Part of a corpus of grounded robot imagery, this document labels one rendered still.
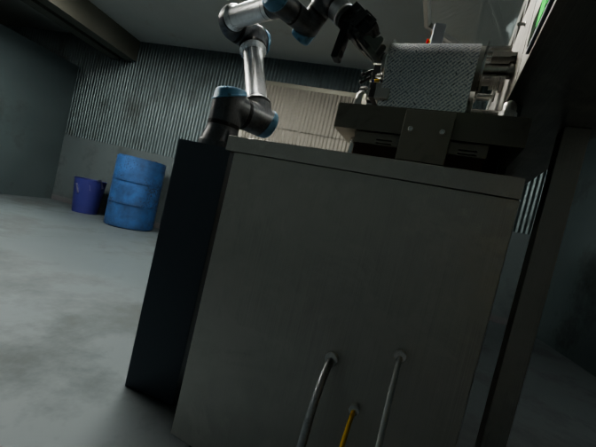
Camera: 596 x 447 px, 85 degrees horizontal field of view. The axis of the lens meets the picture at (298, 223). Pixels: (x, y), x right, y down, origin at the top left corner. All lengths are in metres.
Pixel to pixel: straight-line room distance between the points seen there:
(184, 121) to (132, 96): 1.03
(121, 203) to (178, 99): 1.84
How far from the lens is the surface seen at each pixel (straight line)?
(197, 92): 5.43
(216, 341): 0.89
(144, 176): 4.73
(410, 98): 1.03
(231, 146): 0.87
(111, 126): 6.18
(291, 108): 4.72
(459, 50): 1.08
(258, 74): 1.44
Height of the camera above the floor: 0.75
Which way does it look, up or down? 2 degrees down
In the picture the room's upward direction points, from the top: 13 degrees clockwise
